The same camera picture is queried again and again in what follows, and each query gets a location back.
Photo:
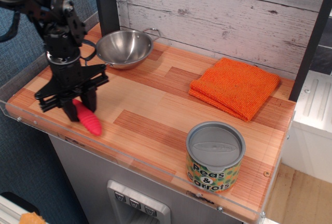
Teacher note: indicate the orange folded rag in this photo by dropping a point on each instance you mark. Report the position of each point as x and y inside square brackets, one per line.
[234, 87]

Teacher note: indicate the dark vertical post right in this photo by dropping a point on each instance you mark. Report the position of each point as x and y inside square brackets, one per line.
[313, 43]

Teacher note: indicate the silver ice dispenser panel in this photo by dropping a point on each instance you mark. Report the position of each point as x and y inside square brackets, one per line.
[131, 206]

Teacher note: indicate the grey toy fridge cabinet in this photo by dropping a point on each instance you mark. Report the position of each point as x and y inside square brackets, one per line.
[89, 174]

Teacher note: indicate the peas and carrots can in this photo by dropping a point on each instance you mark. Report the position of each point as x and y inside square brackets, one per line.
[214, 154]

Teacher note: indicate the red handled metal spoon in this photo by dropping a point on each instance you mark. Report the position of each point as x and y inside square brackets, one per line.
[89, 120]

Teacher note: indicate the dark vertical post left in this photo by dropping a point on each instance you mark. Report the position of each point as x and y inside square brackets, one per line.
[108, 16]

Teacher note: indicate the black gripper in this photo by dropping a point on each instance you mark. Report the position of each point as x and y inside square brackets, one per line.
[68, 81]

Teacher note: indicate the steel bowl with handles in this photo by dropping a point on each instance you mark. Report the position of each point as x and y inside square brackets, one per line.
[125, 49]

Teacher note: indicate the orange object bottom corner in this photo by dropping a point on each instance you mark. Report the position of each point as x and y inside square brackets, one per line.
[31, 218]

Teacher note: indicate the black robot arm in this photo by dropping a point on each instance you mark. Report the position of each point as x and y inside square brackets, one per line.
[63, 34]

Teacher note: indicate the clear acrylic edge guard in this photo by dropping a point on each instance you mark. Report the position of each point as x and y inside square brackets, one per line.
[146, 114]

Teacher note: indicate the white toy sink unit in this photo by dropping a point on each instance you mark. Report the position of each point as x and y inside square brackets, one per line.
[308, 144]

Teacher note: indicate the dark vertical post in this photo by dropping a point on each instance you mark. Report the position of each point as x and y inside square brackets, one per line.
[313, 43]
[108, 16]

